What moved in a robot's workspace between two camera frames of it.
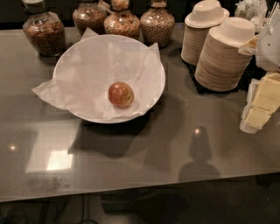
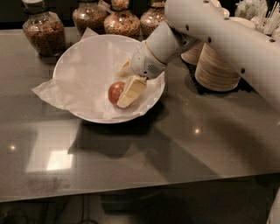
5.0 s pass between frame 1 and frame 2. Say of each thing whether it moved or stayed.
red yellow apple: stayed
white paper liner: stayed
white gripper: moved
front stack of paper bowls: stayed
